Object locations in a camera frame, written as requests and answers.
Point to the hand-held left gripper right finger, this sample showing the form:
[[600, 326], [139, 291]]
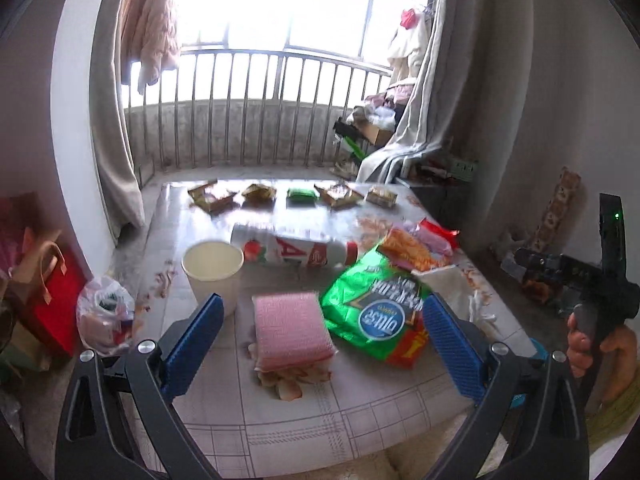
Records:
[[452, 350]]

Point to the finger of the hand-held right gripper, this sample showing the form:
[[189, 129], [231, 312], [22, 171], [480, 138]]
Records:
[[542, 262]]

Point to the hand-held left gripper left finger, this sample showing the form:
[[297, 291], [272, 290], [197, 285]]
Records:
[[192, 345]]

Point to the green snack bag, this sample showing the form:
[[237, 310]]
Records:
[[372, 310]]

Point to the person's right hand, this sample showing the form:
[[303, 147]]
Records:
[[580, 355]]

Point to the brown patterned strip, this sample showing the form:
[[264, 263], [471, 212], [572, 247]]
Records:
[[557, 207]]

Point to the crumpled white tissue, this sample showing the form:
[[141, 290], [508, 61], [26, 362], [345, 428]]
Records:
[[450, 290]]

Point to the white paper cup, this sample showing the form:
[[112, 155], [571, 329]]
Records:
[[212, 270]]

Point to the clear plastic bag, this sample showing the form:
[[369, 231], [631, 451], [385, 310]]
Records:
[[105, 317]]

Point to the pink sponge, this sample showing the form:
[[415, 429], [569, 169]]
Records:
[[292, 327]]

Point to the pile of peels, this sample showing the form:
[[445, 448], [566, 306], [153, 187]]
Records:
[[287, 382]]

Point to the floral plastic tablecloth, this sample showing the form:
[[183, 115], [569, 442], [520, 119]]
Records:
[[260, 425]]

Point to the orange snack bag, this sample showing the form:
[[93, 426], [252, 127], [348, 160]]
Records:
[[412, 252]]

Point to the red pink wrapper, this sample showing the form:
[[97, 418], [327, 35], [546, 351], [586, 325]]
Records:
[[437, 235]]

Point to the power strip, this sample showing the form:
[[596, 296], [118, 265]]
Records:
[[464, 170]]

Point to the white bottle with red cap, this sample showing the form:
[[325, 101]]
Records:
[[295, 250]]

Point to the red paper bag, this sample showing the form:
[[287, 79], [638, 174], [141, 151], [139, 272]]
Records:
[[57, 305]]

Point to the brown snack packet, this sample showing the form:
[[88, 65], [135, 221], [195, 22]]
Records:
[[259, 193], [212, 197], [339, 195]]

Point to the yellow green cloth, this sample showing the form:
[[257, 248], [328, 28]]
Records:
[[612, 420]]

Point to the small box far right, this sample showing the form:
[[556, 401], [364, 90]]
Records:
[[381, 196]]

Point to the green snack packet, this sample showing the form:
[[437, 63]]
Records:
[[301, 196]]

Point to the beige curtain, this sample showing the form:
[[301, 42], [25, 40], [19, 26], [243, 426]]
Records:
[[430, 110], [115, 125]]

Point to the cardboard box of clutter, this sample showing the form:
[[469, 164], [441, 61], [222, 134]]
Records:
[[372, 122]]

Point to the metal balcony railing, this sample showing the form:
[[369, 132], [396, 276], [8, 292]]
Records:
[[250, 110]]

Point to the white hanging garment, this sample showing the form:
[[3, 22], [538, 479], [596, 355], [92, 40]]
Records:
[[407, 50]]

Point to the small red cloth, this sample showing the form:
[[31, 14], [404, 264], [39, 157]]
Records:
[[410, 19]]

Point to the beige fluffy hanging coat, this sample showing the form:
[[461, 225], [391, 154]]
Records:
[[150, 20]]

